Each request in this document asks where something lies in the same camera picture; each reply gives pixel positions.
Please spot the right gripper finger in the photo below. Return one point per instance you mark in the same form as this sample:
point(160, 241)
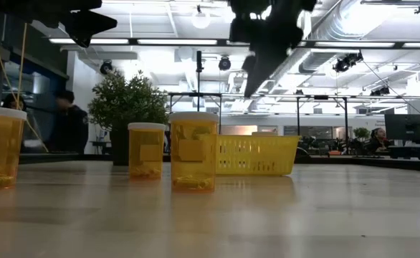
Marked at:
point(249, 62)
point(265, 64)

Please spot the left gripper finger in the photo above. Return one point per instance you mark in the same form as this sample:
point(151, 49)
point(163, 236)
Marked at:
point(81, 39)
point(91, 23)

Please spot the yellow plastic basket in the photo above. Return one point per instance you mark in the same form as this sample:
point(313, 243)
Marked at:
point(260, 156)

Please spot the black tripod stand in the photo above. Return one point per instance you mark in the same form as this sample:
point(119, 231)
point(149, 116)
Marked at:
point(199, 79)

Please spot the round white pendant lamp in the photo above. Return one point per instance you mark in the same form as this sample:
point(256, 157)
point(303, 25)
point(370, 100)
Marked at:
point(201, 18)

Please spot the green potted plant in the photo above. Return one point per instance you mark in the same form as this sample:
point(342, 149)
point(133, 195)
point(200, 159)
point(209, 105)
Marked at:
point(127, 104)

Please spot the black ceiling spotlight cluster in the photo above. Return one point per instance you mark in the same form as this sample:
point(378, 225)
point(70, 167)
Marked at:
point(346, 62)
point(380, 91)

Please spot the person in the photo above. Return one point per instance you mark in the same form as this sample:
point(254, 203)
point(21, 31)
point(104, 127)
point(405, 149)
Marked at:
point(13, 101)
point(379, 140)
point(70, 125)

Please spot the small background plant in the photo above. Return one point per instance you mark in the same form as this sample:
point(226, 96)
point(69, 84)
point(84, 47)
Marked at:
point(361, 133)

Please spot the black computer monitor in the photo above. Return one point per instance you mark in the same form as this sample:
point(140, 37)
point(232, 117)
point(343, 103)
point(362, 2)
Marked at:
point(406, 128)

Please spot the dark background desk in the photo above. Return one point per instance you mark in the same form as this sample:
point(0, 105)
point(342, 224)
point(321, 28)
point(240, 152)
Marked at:
point(414, 152)

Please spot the silver air duct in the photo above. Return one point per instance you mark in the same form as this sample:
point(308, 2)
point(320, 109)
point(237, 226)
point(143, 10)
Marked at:
point(324, 43)

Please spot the black background station frame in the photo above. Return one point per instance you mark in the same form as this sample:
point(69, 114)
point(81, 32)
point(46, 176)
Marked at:
point(195, 94)
point(321, 97)

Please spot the black metal table frame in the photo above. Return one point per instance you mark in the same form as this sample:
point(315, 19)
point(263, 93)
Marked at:
point(70, 157)

